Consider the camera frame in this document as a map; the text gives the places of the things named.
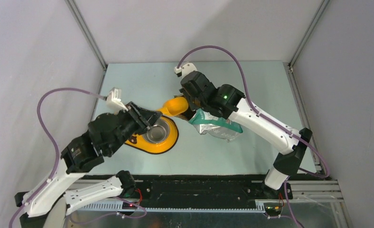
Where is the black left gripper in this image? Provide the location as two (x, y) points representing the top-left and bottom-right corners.
(108, 100), (164, 154)

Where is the yellow plastic scoop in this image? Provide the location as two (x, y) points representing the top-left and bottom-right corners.
(158, 96), (189, 117)

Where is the green white pet food bag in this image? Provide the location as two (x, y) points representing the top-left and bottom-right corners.
(188, 109), (243, 142)

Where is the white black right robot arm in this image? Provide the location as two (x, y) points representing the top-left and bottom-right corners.
(178, 70), (312, 199)

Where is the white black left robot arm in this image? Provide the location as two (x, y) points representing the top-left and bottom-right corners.
(15, 102), (162, 228)

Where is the yellow double pet bowl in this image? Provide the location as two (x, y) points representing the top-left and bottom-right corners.
(125, 116), (179, 154)

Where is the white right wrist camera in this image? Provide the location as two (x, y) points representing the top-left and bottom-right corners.
(174, 63), (197, 78)

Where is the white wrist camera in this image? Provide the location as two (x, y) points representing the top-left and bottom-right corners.
(105, 87), (128, 113)
(174, 63), (197, 78)

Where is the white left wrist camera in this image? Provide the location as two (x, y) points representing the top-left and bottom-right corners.
(105, 87), (128, 113)

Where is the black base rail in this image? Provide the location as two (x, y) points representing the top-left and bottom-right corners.
(133, 174), (293, 209)

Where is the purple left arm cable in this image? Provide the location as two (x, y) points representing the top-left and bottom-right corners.
(8, 87), (147, 228)

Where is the aluminium frame rail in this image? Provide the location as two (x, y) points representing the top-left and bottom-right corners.
(78, 180), (344, 213)

